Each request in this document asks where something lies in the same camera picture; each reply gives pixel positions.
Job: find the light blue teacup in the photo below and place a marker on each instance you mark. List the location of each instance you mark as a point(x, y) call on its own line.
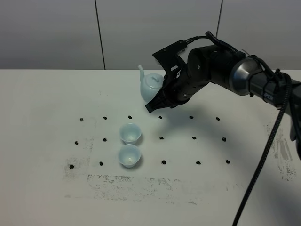
point(130, 133)
point(129, 155)

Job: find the light blue porcelain teapot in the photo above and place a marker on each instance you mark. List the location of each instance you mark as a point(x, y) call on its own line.
point(150, 84)

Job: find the far light blue teacup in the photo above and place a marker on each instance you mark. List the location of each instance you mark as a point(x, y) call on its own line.
point(130, 133)

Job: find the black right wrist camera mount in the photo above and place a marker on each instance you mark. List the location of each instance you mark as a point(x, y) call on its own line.
point(168, 57)

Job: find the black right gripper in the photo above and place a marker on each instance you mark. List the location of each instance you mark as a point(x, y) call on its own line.
point(178, 91)

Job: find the near light blue teacup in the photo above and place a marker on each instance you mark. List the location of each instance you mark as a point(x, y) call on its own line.
point(129, 155)

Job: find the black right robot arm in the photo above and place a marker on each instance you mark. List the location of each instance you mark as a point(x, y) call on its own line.
point(236, 72)

